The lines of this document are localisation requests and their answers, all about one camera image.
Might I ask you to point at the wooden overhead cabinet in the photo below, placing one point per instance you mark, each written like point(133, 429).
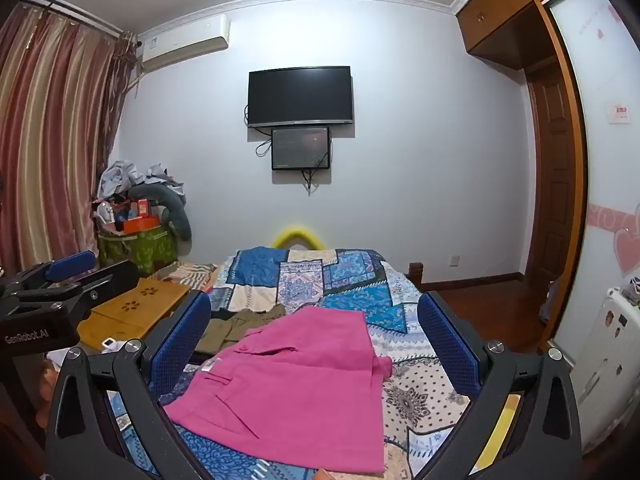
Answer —
point(500, 10)

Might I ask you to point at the bamboo lap table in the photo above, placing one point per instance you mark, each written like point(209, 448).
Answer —
point(135, 305)

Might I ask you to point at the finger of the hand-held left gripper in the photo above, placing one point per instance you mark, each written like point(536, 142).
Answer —
point(70, 265)
point(112, 277)

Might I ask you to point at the striped pink curtain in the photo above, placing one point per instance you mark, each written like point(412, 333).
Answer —
point(55, 135)

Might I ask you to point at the yellow fleece blanket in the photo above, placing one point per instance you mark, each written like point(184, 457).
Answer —
point(495, 435)

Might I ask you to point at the small white device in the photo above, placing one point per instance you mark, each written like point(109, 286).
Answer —
point(108, 344)

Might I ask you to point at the orange box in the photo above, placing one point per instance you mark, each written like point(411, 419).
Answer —
point(141, 225)

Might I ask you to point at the black wall television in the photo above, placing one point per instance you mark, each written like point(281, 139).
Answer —
point(300, 96)

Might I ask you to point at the pink paper notice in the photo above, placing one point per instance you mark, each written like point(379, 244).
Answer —
point(619, 112)

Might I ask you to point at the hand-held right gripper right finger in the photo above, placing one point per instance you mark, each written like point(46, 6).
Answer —
point(450, 345)

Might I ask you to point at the white refrigerator with stickers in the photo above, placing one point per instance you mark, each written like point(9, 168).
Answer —
point(607, 360)

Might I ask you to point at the pile of grey clothes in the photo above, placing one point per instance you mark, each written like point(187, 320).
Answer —
point(120, 177)

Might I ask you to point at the patchwork printed bedspread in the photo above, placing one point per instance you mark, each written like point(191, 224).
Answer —
point(350, 280)

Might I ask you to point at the grey plush pillow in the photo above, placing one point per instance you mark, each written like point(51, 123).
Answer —
point(177, 212)

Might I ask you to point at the white sliding wardrobe door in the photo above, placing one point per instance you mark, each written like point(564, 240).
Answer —
point(600, 160)

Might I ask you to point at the white curtain rail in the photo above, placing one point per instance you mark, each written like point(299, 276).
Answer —
point(75, 10)

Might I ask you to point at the brown wooden door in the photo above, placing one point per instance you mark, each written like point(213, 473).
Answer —
point(552, 185)

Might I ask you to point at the pink heart wall sticker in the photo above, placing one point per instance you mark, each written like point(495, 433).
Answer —
point(629, 252)

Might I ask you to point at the yellow curved cushion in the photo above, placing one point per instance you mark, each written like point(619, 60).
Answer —
point(296, 234)

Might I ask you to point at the white wall socket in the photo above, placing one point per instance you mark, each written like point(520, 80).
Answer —
point(454, 260)

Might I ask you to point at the striped beige cloth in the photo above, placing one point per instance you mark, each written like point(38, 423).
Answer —
point(187, 275)

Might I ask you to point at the small red box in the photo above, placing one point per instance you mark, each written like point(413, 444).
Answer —
point(142, 208)

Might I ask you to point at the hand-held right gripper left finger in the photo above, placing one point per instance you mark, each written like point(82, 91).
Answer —
point(185, 340)

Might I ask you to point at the olive green garment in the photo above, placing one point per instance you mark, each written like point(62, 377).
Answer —
point(225, 332)

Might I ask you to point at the pink pants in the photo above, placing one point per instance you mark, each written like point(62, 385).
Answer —
point(290, 385)

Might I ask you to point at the small black wall monitor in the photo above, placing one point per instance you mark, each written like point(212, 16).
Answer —
point(300, 147)

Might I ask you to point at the white air conditioner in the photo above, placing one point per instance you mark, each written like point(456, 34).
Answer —
point(185, 42)

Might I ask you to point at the green patterned storage box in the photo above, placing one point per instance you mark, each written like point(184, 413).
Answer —
point(140, 252)

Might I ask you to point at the dark wooden bed post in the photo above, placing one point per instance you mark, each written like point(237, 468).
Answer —
point(416, 275)

